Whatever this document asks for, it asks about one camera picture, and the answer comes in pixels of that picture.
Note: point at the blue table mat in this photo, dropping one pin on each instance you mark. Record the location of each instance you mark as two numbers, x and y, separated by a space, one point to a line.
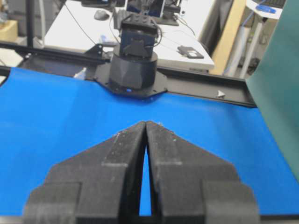
47 118

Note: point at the grey computer mouse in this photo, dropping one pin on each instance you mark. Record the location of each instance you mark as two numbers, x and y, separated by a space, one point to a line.
101 15

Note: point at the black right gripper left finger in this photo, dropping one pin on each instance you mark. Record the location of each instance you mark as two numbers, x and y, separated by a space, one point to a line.
100 185

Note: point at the black aluminium frame rail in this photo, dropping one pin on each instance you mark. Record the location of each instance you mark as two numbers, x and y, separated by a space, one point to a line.
202 85

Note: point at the green backdrop curtain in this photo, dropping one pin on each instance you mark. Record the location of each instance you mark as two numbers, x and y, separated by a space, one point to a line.
274 85

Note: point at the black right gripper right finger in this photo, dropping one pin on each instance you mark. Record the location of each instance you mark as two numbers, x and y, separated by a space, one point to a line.
193 186

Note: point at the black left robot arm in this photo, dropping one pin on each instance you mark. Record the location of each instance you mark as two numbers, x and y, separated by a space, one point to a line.
133 68

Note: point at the black device on desk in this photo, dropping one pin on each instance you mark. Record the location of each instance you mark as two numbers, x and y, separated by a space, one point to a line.
189 52

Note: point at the white desk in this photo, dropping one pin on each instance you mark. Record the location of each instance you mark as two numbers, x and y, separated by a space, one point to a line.
75 29

